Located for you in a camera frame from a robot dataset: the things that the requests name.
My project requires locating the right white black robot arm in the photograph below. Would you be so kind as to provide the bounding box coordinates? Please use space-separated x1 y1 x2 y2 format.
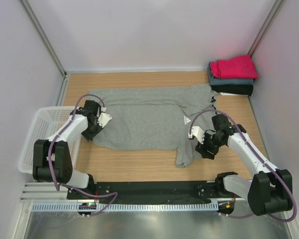
188 114 295 216

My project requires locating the left aluminium corner post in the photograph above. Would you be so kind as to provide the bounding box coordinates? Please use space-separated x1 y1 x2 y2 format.
18 0 66 78

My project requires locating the folded white t shirt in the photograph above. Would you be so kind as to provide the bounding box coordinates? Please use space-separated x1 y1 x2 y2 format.
219 92 232 96

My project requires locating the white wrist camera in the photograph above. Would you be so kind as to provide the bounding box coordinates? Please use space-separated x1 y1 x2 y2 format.
97 107 112 128
188 126 205 144

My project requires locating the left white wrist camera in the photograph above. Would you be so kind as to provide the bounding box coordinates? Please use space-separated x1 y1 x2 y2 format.
97 107 112 128

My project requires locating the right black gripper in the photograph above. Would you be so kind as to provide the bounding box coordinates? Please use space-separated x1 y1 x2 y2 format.
195 130 225 160

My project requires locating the right aluminium corner post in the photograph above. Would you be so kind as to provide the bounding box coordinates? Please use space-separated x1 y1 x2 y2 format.
248 0 286 58

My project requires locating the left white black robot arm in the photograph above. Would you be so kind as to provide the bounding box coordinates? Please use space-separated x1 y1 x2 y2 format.
32 100 112 199

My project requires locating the slotted cable duct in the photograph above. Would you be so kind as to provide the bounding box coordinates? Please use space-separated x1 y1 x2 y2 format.
31 202 218 213

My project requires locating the aluminium rail frame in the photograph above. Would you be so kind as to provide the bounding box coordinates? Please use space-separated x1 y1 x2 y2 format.
20 179 294 201

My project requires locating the folded black t shirt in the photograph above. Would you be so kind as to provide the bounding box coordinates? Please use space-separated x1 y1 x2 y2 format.
211 85 254 96

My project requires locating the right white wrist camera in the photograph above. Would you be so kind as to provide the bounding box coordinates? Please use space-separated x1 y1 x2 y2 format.
188 126 205 144

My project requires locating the white plastic basket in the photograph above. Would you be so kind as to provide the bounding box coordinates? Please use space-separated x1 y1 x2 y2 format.
18 106 74 174

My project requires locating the folded pink t shirt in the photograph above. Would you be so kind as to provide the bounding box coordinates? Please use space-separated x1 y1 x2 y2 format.
209 55 258 79

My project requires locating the aluminium corner post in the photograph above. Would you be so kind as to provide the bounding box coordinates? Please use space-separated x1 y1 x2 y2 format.
18 0 66 78
248 0 286 58

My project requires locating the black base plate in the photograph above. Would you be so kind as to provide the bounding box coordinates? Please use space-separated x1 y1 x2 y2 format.
66 180 245 217

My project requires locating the folded blue grey t shirt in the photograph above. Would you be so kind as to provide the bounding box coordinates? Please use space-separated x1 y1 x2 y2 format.
207 64 254 86

